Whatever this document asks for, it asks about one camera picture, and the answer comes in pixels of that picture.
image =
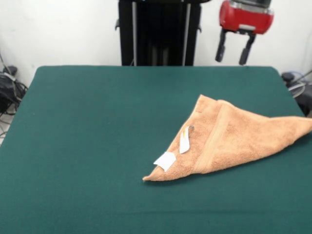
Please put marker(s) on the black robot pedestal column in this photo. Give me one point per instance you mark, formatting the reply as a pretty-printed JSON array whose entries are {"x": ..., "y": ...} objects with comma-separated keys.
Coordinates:
[{"x": 158, "y": 36}]

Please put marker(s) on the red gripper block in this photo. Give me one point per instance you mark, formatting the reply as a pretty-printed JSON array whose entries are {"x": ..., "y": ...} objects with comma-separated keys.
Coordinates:
[{"x": 243, "y": 18}]

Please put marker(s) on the tan terry towel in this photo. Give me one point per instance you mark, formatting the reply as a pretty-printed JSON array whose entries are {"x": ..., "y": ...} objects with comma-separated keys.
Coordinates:
[{"x": 243, "y": 141}]

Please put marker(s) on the black pedestal caster foot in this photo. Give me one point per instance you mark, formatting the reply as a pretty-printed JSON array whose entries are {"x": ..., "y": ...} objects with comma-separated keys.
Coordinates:
[
  {"x": 288, "y": 77},
  {"x": 10, "y": 70}
]

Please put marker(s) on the dark green table cloth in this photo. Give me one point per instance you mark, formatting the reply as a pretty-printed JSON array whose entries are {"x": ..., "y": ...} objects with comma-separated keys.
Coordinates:
[{"x": 73, "y": 146}]

